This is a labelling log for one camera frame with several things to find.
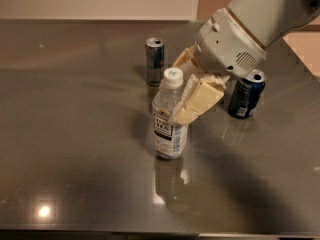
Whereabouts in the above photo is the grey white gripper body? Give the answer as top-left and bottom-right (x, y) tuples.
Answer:
(194, 8), (266, 79)

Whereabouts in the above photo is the silver blue redbull can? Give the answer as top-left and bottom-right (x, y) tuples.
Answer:
(145, 37), (165, 86)

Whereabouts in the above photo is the clear plastic water bottle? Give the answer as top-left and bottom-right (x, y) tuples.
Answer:
(152, 68), (188, 159)

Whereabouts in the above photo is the dark blue soda can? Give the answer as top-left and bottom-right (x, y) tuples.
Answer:
(228, 69), (266, 119)

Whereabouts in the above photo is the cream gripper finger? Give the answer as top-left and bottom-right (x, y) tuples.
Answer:
(173, 46), (203, 81)
(169, 73), (231, 125)

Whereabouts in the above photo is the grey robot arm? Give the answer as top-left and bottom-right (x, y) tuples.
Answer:
(169, 0), (320, 125)

